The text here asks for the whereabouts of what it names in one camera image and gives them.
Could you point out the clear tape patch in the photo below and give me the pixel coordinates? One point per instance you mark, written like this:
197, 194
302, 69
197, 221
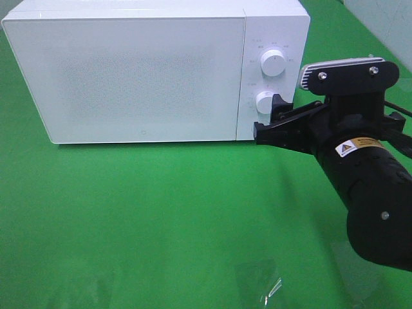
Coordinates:
359, 276
260, 285

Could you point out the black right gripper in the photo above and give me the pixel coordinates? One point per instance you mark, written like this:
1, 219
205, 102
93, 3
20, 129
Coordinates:
331, 122

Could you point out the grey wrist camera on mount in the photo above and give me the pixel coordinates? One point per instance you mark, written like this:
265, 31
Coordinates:
351, 76

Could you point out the white microwave oven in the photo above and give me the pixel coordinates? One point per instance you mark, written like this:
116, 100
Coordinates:
281, 25

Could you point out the white microwave door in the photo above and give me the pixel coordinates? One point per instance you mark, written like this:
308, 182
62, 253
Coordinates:
132, 80

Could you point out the white microwave knob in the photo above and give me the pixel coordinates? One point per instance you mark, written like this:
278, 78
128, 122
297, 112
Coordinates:
264, 102
273, 63

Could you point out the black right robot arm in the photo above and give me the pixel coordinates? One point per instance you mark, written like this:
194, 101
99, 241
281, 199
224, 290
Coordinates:
376, 191

